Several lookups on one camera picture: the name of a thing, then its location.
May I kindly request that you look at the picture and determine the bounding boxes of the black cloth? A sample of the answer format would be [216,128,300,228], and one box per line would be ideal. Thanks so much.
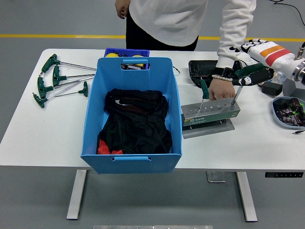
[96,88,173,155]

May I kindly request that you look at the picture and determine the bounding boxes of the metal floor plate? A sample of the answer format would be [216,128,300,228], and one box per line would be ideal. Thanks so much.
[206,171,226,183]

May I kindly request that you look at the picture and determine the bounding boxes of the small green T-handle hex key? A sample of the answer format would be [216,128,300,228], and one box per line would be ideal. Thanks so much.
[199,77,210,112]

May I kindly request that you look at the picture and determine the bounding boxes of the black table control panel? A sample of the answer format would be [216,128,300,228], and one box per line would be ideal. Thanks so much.
[264,172,304,178]

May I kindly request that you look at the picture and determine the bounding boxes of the black power adapter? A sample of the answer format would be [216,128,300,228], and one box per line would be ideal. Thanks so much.
[261,81,283,97]

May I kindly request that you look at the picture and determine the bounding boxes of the long green T-handle hex key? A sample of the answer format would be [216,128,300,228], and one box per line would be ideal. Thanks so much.
[40,53,97,74]
[37,76,96,99]
[32,82,82,109]
[52,65,96,87]

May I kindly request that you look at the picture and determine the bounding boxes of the black floor cable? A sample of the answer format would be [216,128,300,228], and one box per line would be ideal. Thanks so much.
[270,0,305,27]

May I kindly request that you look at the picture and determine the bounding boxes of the blue-grey bowl of capacitors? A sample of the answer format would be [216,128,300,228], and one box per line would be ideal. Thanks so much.
[272,96,305,131]

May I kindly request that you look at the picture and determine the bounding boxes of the large green T-handle hex key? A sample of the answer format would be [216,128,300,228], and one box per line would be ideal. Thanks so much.
[230,63,267,106]

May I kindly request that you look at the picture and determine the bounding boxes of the light blue plastic storage box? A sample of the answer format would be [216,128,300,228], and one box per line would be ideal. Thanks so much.
[80,57,183,175]

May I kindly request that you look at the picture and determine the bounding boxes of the black wristwatch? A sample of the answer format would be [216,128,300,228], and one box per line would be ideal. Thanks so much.
[213,67,235,78]

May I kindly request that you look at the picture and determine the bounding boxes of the person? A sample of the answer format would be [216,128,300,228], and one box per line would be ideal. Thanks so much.
[115,0,257,101]

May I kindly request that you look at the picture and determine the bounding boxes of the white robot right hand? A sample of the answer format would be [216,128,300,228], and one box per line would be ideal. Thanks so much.
[228,39,301,87]

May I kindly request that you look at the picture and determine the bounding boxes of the grey box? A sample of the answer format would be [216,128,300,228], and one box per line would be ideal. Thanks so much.
[282,78,305,97]

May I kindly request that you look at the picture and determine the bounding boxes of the red cloth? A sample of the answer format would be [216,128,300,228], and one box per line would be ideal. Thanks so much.
[98,139,123,155]

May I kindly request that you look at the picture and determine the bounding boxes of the white table leg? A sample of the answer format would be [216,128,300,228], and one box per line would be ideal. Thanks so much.
[66,169,88,220]
[235,171,258,222]

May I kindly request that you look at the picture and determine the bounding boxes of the dark blue plastic bin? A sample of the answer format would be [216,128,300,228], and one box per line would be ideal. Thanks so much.
[104,48,151,59]

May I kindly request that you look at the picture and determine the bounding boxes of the black plastic tray housing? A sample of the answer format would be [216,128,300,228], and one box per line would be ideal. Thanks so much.
[188,59,240,93]

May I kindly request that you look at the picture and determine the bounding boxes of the short green T-handle hex key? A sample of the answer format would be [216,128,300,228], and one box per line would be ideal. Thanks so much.
[54,81,89,98]

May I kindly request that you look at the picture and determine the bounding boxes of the person's right hand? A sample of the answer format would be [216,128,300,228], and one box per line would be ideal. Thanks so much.
[115,0,131,20]

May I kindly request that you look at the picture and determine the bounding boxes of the white bead bracelet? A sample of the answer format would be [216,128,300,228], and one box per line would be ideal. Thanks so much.
[211,73,234,82]

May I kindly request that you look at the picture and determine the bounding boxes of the grey hex key holder stand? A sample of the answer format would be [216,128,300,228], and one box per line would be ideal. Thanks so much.
[180,96,241,140]

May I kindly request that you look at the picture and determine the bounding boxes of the person's left hand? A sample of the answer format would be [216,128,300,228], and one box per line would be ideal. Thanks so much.
[208,77,236,101]

